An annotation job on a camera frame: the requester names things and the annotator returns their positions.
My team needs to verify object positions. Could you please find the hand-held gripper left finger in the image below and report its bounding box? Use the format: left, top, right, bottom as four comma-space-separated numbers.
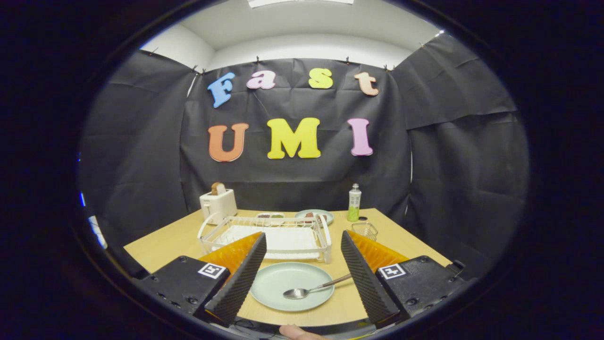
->
137, 231, 268, 327

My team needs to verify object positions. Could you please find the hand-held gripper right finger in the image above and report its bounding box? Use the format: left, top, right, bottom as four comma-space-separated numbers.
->
341, 230, 468, 330

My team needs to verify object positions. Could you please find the pale green plate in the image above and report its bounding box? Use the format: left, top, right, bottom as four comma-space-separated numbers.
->
295, 209, 334, 226
250, 262, 335, 312

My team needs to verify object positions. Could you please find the metal spoon with brown handle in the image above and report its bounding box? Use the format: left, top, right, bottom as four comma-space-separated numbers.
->
283, 273, 353, 300

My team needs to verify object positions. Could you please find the white wire dish rack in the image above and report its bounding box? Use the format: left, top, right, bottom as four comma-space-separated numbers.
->
197, 215, 332, 264

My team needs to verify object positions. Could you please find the green tea bottle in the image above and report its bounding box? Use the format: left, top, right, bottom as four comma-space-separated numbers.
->
347, 184, 362, 222

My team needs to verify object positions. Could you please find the white toaster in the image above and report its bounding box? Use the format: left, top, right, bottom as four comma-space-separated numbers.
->
199, 189, 238, 225

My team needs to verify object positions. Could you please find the black backdrop cloth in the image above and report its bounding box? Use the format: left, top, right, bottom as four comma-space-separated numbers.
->
79, 32, 530, 279

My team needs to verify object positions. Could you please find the ceiling light panel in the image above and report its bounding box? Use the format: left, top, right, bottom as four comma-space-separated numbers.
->
248, 0, 354, 9

